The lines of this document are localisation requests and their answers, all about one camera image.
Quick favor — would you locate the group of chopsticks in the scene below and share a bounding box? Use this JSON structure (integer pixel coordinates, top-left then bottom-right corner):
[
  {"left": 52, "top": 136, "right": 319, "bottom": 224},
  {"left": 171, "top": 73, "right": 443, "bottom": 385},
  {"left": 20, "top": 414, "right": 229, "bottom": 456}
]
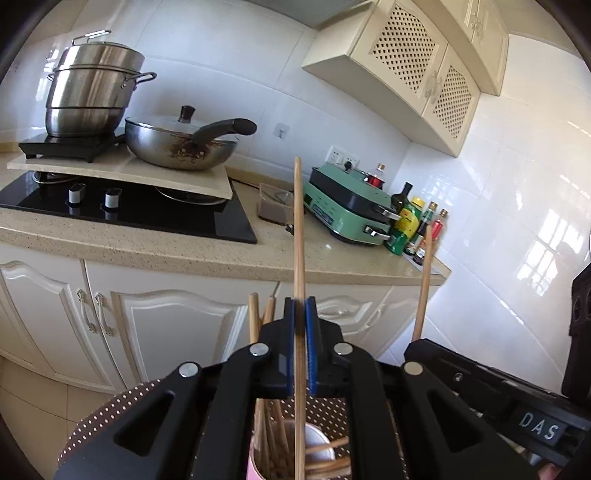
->
[{"left": 248, "top": 292, "right": 350, "bottom": 480}]

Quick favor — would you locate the cream lattice wall cabinet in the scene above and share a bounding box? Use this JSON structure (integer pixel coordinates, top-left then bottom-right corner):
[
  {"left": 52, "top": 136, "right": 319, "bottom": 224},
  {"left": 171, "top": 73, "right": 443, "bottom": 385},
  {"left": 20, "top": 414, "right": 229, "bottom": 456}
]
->
[{"left": 302, "top": 0, "right": 482, "bottom": 158}]

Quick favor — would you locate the stainless steel steamer pot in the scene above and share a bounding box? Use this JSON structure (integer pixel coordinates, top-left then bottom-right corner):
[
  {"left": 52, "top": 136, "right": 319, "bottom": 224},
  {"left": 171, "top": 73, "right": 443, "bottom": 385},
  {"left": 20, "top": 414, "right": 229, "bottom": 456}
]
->
[{"left": 45, "top": 29, "right": 158, "bottom": 138}]

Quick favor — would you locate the clear glass container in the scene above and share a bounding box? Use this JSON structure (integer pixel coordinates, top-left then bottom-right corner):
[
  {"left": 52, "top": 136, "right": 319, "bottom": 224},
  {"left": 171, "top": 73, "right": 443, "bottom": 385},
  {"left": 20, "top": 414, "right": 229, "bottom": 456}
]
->
[{"left": 259, "top": 183, "right": 294, "bottom": 226}]

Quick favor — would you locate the cream tall wall cabinet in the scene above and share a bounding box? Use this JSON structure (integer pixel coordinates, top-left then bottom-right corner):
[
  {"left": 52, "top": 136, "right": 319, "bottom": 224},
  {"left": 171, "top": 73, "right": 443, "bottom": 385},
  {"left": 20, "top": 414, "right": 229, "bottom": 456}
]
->
[{"left": 441, "top": 0, "right": 511, "bottom": 96}]

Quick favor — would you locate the black induction cooker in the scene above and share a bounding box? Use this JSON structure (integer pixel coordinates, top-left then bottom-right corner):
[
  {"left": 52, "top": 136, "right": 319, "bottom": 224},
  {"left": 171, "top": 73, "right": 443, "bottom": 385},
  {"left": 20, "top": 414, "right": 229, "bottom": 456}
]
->
[{"left": 18, "top": 131, "right": 126, "bottom": 163}]

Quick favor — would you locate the wooden chopstick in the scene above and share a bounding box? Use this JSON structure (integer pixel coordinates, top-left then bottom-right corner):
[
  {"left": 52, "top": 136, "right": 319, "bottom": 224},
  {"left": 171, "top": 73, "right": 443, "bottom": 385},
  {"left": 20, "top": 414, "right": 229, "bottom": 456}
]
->
[
  {"left": 294, "top": 157, "right": 308, "bottom": 480},
  {"left": 411, "top": 224, "right": 435, "bottom": 343}
]

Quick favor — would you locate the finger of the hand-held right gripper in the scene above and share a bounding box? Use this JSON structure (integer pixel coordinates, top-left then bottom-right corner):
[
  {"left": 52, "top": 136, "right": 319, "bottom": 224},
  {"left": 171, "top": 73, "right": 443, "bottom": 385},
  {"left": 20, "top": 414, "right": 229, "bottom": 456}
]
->
[{"left": 404, "top": 338, "right": 561, "bottom": 418}]

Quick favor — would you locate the brown dotted tablecloth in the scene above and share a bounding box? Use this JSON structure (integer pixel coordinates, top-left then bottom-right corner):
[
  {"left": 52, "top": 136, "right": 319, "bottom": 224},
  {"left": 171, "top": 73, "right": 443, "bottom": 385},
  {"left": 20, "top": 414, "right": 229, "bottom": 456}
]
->
[{"left": 56, "top": 377, "right": 411, "bottom": 480}]

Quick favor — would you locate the glass wok lid dark knob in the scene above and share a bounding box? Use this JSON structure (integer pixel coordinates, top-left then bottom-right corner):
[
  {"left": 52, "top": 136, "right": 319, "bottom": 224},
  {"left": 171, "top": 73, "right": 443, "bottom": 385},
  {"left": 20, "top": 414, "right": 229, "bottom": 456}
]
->
[{"left": 126, "top": 105, "right": 241, "bottom": 132}]

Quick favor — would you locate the grey range hood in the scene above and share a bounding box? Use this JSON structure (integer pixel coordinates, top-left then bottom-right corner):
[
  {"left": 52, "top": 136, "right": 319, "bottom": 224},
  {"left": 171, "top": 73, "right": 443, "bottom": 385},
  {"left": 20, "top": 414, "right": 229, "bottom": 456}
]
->
[{"left": 249, "top": 0, "right": 380, "bottom": 29}]

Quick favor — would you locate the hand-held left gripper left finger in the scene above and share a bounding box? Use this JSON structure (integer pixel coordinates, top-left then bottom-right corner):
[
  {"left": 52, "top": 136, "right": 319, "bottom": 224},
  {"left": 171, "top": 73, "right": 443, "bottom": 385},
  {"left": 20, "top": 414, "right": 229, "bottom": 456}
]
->
[{"left": 54, "top": 298, "right": 297, "bottom": 480}]

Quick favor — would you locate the white wall socket panel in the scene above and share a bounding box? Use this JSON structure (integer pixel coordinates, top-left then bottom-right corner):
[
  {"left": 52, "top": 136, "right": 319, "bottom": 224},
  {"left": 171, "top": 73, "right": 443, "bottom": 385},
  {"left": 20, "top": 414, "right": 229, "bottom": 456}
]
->
[{"left": 329, "top": 145, "right": 360, "bottom": 168}]

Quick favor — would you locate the beige stone slab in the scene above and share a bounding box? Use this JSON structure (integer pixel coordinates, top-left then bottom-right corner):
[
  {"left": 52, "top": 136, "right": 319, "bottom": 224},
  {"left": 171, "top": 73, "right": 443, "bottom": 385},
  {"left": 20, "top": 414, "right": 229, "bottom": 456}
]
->
[{"left": 6, "top": 138, "right": 234, "bottom": 200}]

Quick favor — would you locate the steel wok with black handle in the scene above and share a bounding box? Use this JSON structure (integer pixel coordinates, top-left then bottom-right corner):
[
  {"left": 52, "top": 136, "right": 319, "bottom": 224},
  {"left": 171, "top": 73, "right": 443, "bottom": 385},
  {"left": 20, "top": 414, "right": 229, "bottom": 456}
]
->
[{"left": 124, "top": 116, "right": 257, "bottom": 171}]

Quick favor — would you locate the black glass gas hob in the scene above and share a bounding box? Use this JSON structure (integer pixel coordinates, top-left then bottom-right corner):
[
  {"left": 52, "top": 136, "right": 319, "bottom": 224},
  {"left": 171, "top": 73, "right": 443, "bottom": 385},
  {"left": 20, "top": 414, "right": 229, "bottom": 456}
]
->
[{"left": 0, "top": 170, "right": 258, "bottom": 244}]

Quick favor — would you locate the dark oil bottle yellow label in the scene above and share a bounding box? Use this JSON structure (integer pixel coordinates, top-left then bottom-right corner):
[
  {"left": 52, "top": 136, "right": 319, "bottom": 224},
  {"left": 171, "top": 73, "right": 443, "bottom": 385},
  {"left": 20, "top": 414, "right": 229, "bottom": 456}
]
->
[{"left": 385, "top": 182, "right": 419, "bottom": 256}]

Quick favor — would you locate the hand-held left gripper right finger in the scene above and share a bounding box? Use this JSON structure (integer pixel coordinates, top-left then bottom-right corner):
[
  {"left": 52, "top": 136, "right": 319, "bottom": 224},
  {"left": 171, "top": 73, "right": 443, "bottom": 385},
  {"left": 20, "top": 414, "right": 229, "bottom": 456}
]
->
[{"left": 305, "top": 296, "right": 539, "bottom": 480}]

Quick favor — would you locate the white base cabinet unit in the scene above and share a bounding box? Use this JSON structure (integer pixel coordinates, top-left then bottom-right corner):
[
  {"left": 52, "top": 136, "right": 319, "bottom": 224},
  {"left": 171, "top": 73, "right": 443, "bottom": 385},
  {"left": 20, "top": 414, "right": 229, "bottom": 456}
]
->
[{"left": 0, "top": 242, "right": 444, "bottom": 393}]

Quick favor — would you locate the pink cup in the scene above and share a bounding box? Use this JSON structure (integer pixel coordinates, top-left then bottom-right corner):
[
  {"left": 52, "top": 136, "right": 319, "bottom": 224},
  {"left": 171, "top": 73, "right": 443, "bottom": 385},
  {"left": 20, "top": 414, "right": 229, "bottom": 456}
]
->
[{"left": 247, "top": 418, "right": 339, "bottom": 480}]

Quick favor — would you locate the yellow capped bottle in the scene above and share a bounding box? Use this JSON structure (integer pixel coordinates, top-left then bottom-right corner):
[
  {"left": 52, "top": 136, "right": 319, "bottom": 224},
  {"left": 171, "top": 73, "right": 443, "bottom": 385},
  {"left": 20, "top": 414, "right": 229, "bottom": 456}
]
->
[{"left": 409, "top": 198, "right": 426, "bottom": 241}]

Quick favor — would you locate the beige kitchen countertop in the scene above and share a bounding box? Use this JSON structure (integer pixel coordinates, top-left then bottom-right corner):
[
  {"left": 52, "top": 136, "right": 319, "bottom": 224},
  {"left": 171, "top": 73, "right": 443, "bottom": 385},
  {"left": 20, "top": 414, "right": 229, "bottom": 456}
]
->
[{"left": 0, "top": 152, "right": 453, "bottom": 287}]

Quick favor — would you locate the green electric grill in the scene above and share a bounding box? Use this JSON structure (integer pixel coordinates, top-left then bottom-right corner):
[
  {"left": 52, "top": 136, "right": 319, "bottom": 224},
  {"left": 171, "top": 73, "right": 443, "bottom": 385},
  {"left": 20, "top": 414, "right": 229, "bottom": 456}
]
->
[{"left": 305, "top": 162, "right": 402, "bottom": 245}]

